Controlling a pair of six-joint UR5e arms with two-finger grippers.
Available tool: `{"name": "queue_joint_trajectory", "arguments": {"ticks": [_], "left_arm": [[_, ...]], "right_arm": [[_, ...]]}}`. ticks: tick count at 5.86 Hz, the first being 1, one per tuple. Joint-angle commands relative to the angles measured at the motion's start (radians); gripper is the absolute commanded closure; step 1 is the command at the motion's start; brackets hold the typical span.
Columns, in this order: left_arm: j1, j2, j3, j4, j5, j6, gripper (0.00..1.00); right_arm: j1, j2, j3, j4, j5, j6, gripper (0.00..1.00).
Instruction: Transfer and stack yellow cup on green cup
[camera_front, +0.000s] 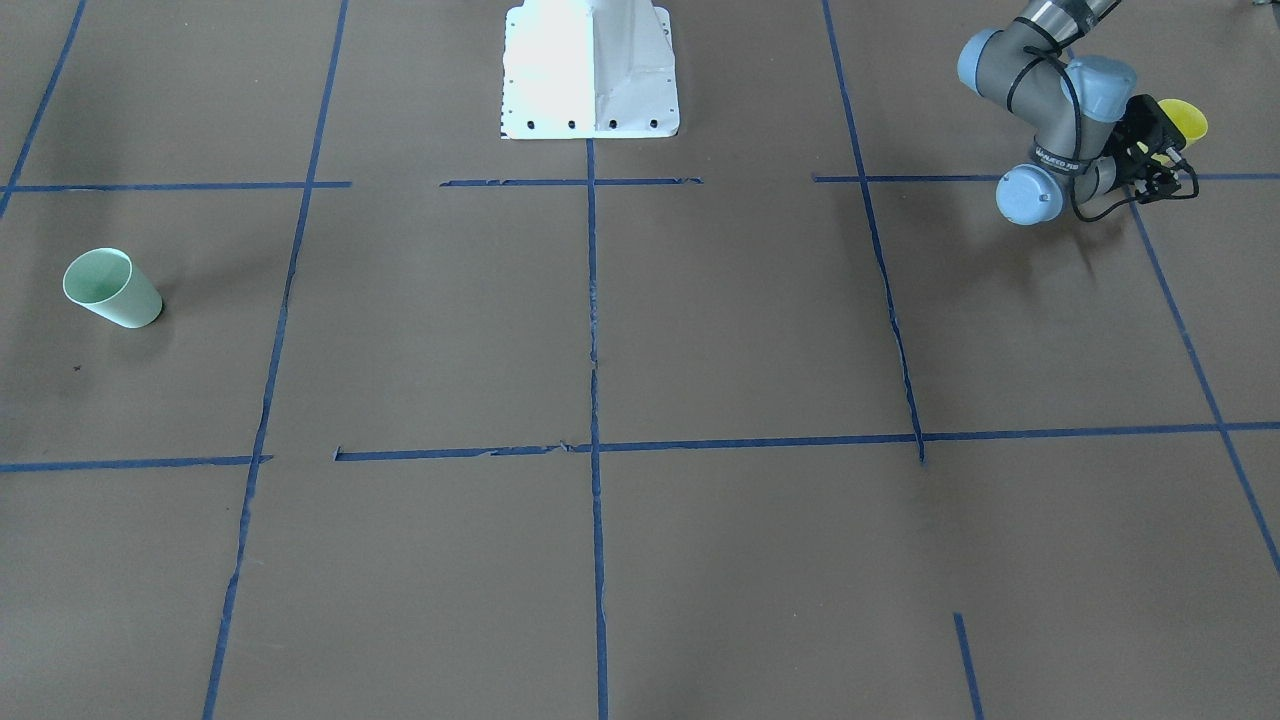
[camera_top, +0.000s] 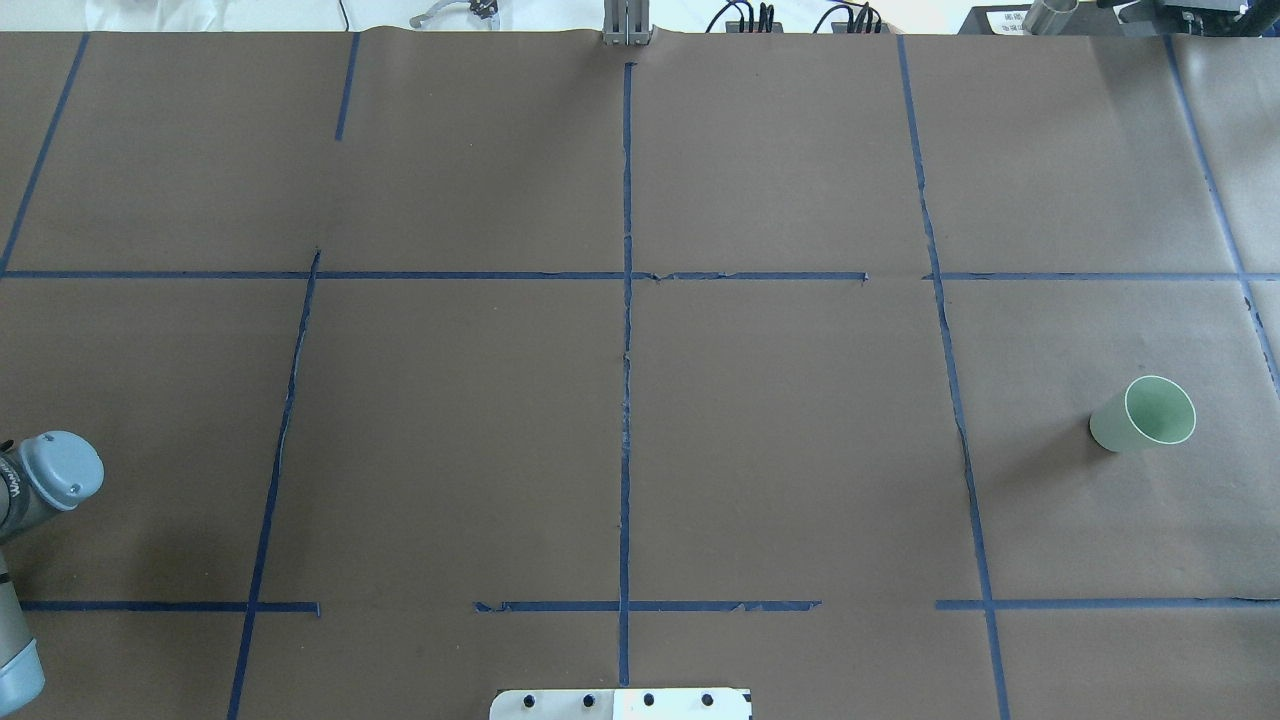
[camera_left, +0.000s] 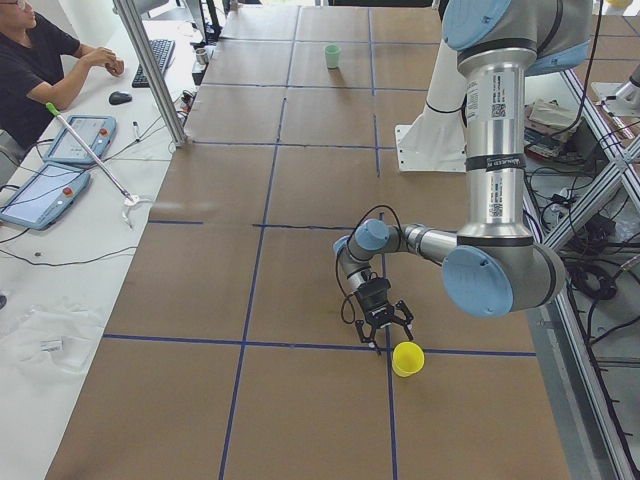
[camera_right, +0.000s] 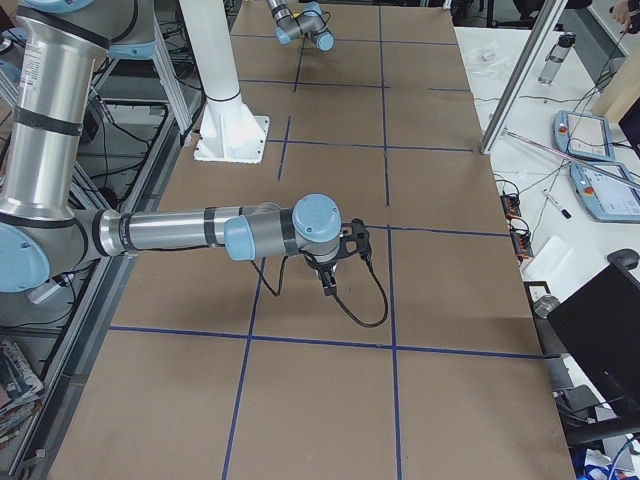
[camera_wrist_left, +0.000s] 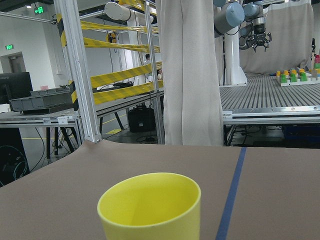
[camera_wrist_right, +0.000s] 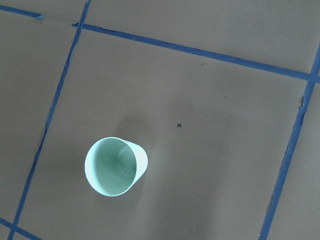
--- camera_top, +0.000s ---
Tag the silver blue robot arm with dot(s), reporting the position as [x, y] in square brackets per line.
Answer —
[43, 478]

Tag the green cup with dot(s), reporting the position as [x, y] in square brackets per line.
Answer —
[1152, 412]

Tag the silver metal cup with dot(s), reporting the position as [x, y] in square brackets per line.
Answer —
[1048, 17]

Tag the aluminium frame post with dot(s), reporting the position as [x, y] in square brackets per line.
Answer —
[627, 23]

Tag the white pedestal column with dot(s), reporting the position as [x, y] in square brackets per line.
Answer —
[623, 703]

